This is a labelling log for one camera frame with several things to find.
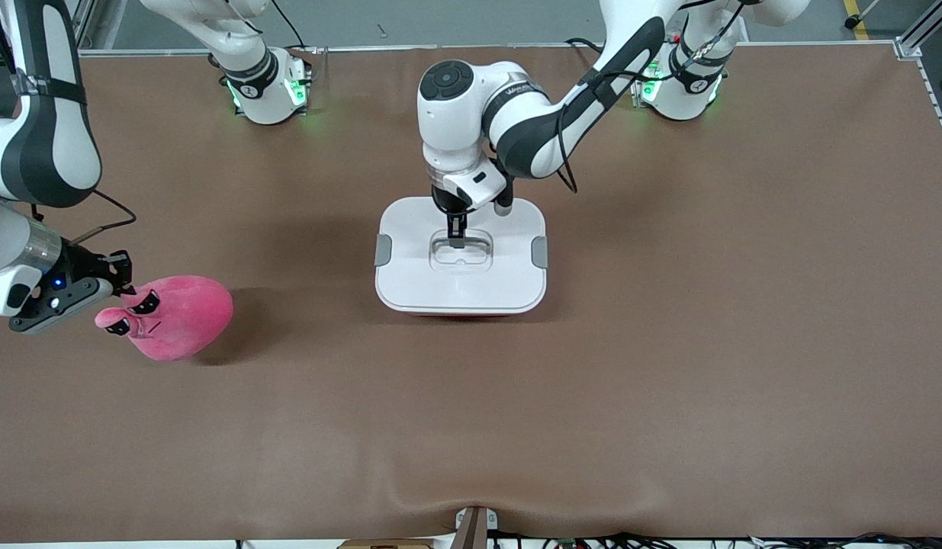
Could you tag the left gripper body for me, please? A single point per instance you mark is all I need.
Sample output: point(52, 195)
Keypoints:
point(445, 202)

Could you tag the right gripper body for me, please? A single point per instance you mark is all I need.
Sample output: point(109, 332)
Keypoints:
point(84, 269)

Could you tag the white box lid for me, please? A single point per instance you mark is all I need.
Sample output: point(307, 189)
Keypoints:
point(463, 290)

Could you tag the pink plush toy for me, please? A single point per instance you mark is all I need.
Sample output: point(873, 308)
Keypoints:
point(181, 320)

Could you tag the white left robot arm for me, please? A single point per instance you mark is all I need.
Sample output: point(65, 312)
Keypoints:
point(539, 130)

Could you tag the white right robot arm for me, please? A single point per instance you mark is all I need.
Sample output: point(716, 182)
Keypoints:
point(51, 152)

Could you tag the pink plastic box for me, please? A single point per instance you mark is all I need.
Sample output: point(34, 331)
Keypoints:
point(463, 313)

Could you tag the brown table mat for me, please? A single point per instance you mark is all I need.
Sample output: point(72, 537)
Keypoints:
point(470, 419)

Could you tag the black stand foot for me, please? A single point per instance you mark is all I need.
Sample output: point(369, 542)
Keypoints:
point(852, 22)

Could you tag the aluminium frame profile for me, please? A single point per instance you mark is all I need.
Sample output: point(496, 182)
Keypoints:
point(85, 23)
point(924, 27)

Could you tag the camera mount post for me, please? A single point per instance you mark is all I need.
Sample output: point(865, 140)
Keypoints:
point(474, 530)

